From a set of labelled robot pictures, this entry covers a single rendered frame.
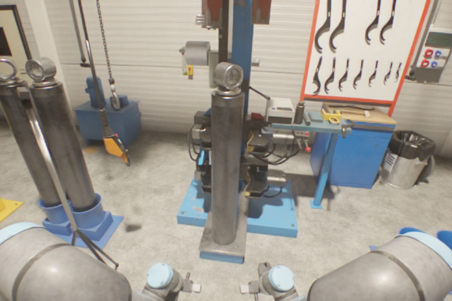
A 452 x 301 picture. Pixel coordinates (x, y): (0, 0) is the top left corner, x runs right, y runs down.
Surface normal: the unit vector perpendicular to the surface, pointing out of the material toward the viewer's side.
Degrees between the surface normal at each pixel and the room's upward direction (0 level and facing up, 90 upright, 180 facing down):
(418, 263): 15
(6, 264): 35
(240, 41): 90
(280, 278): 19
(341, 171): 90
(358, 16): 90
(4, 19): 90
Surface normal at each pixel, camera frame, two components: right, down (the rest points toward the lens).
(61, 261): 0.37, -0.84
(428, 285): 0.30, -0.29
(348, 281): -0.69, -0.66
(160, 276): -0.11, -0.68
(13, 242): 0.01, -0.85
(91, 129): -0.14, 0.48
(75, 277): 0.59, -0.57
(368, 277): -0.45, -0.73
